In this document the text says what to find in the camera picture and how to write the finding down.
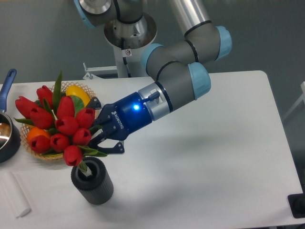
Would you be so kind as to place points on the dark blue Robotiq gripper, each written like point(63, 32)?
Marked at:
point(126, 116)

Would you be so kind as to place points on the red tulip bouquet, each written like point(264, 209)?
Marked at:
point(70, 135)

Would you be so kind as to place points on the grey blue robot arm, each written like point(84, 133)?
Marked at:
point(178, 72)

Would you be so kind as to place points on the dark grey ribbed vase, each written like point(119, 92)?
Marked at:
point(97, 188)

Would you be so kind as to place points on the green leafy cabbage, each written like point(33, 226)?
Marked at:
point(78, 103)

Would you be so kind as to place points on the yellow squash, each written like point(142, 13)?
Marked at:
point(78, 92)

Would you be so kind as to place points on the woven wicker basket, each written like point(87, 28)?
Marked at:
point(26, 128)

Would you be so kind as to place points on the orange fruit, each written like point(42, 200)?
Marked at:
point(35, 131)

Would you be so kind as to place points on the white rolled cloth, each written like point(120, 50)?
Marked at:
point(15, 195)

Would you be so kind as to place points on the white chair part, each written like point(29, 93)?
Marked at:
point(297, 105)

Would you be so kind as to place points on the black device at table edge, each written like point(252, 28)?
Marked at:
point(297, 205)

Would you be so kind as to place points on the white metal base bracket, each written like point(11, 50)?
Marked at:
point(106, 72)

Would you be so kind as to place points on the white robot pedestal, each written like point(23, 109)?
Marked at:
point(128, 61)

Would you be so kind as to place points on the blue handled saucepan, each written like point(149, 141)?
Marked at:
point(9, 134)

